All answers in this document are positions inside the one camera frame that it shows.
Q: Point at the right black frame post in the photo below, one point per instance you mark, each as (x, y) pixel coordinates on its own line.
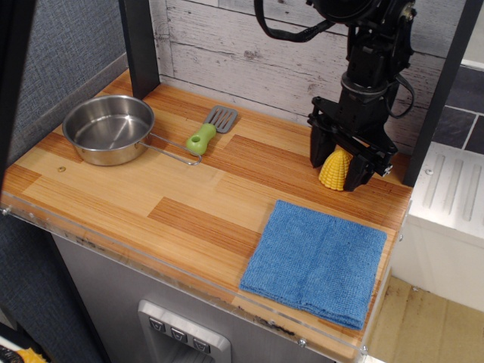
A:
(460, 41)

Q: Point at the silver dispenser button panel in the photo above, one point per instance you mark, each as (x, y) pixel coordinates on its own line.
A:
(173, 338)

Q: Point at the stainless steel pot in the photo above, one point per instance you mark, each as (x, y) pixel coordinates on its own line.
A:
(112, 130)

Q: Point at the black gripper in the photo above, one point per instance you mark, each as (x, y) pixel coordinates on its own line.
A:
(356, 124)

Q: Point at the black frame post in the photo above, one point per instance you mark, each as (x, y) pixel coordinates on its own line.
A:
(460, 41)
(140, 46)

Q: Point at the yellow toy corn cob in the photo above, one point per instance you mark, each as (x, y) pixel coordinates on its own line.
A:
(335, 169)

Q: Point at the green handled grey spatula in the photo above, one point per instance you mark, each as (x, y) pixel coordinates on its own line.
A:
(219, 120)

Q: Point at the blue folded cloth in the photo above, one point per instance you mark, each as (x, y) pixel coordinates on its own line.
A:
(316, 263)

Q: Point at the clear acrylic edge guard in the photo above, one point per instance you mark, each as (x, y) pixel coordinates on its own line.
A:
(112, 277)

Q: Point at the yellow toy on floor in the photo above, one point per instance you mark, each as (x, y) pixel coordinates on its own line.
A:
(30, 356)

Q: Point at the white ribbed cabinet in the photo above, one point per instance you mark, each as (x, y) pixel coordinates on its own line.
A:
(441, 242)

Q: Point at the left black frame post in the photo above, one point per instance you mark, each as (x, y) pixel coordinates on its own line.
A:
(140, 46)

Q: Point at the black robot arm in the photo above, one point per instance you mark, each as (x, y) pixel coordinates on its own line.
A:
(378, 50)

